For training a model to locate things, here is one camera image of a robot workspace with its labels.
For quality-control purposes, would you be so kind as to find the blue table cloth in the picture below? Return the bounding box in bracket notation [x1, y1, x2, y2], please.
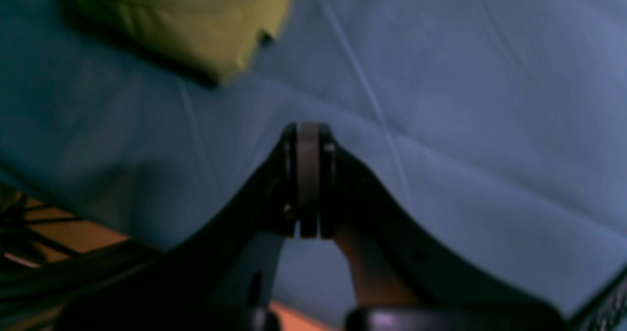
[0, 0, 627, 317]

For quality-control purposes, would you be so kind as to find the olive green t-shirt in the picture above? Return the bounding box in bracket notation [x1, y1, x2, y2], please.
[77, 0, 293, 85]

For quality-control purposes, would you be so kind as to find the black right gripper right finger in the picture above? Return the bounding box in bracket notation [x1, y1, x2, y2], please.
[310, 123, 567, 331]

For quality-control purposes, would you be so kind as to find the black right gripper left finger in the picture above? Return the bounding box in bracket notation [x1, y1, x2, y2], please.
[59, 123, 311, 331]

